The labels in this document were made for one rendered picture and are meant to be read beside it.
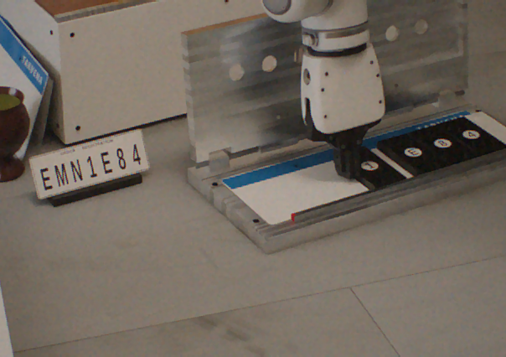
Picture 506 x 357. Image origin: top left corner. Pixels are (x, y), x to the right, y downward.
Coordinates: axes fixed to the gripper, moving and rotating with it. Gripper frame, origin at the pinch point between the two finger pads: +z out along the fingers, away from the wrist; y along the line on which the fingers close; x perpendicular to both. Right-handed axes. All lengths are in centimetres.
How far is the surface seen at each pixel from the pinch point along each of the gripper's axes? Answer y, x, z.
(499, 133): 24.0, -1.2, 1.9
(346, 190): -1.7, -2.0, 3.1
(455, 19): 26.1, 10.3, -12.0
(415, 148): 11.2, 0.8, 1.3
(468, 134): 19.9, 0.4, 1.3
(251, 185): -11.5, 5.1, 1.6
